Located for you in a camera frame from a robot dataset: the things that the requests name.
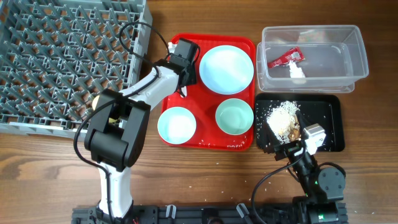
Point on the black waste tray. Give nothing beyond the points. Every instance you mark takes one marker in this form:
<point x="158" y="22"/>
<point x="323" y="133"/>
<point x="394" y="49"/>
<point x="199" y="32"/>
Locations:
<point x="315" y="108"/>

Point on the yellow plastic cup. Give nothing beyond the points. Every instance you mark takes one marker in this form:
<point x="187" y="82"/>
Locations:
<point x="95" y="102"/>

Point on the red plastic tray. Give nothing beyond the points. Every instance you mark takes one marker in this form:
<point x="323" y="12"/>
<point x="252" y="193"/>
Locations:
<point x="203" y="102"/>

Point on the light blue plate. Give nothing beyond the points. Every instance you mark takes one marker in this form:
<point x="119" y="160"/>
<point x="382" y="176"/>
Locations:
<point x="226" y="70"/>

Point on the grey dishwasher rack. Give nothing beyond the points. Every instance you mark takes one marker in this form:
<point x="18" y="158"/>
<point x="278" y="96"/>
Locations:
<point x="56" y="56"/>

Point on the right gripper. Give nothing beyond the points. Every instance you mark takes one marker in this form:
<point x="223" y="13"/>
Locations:
<point x="272" y="143"/>

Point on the red sauce packet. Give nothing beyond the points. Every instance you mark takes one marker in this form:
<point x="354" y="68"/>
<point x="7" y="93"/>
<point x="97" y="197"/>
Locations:
<point x="292" y="55"/>

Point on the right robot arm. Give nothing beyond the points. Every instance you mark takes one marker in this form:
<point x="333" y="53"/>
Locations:
<point x="323" y="184"/>

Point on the rice and food scraps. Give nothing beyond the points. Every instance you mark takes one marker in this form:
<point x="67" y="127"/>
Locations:
<point x="283" y="121"/>

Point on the green bowl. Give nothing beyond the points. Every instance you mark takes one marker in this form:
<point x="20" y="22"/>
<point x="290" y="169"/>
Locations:
<point x="234" y="116"/>

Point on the clear plastic bin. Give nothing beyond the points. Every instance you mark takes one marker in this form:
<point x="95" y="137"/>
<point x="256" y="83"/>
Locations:
<point x="334" y="58"/>

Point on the white plastic fork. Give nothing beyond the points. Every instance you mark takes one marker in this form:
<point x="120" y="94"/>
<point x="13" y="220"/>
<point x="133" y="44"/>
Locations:
<point x="183" y="92"/>

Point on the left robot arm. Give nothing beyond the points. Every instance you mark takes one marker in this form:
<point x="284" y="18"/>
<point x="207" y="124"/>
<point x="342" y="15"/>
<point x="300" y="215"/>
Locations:
<point x="117" y="131"/>

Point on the white napkin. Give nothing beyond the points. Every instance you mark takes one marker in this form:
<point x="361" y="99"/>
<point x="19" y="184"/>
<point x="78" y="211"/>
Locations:
<point x="296" y="73"/>

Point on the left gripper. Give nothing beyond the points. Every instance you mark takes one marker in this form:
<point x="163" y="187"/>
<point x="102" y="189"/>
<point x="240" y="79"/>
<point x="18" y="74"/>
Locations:
<point x="192" y="68"/>

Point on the light blue small bowl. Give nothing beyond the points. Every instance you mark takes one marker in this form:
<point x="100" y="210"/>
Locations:
<point x="176" y="125"/>

